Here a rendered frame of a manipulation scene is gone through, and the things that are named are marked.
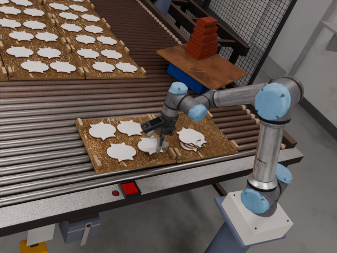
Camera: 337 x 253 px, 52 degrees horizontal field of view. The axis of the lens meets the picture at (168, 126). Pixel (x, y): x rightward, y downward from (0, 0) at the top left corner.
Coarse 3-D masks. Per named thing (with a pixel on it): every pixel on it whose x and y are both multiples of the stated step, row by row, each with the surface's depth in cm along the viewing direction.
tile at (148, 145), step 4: (152, 136) 172; (144, 140) 168; (148, 140) 169; (152, 140) 170; (156, 140) 170; (140, 144) 165; (144, 144) 166; (148, 144) 167; (152, 144) 167; (156, 144) 168; (140, 148) 163; (144, 148) 164; (148, 148) 164; (152, 148) 165; (144, 152) 163; (148, 152) 163; (152, 152) 163; (160, 152) 165
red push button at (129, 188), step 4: (124, 184) 147; (128, 184) 148; (132, 184) 149; (124, 188) 145; (128, 188) 146; (132, 188) 147; (136, 188) 148; (128, 192) 144; (132, 192) 145; (136, 192) 146
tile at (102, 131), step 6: (90, 126) 168; (96, 126) 168; (102, 126) 170; (108, 126) 171; (90, 132) 164; (96, 132) 165; (102, 132) 166; (108, 132) 168; (114, 132) 169; (96, 138) 163; (102, 138) 163
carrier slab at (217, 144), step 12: (180, 120) 197; (192, 120) 201; (204, 120) 205; (204, 132) 195; (216, 132) 199; (168, 144) 177; (204, 144) 186; (216, 144) 190; (228, 144) 193; (192, 156) 175; (204, 156) 178; (216, 156) 183
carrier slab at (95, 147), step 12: (84, 120) 170; (96, 120) 173; (108, 120) 176; (120, 120) 179; (132, 120) 183; (144, 120) 186; (84, 132) 164; (84, 144) 159; (96, 144) 160; (108, 144) 163; (132, 144) 168; (144, 156) 164; (156, 156) 167; (168, 156) 169; (108, 168) 151; (120, 168) 153; (132, 168) 156
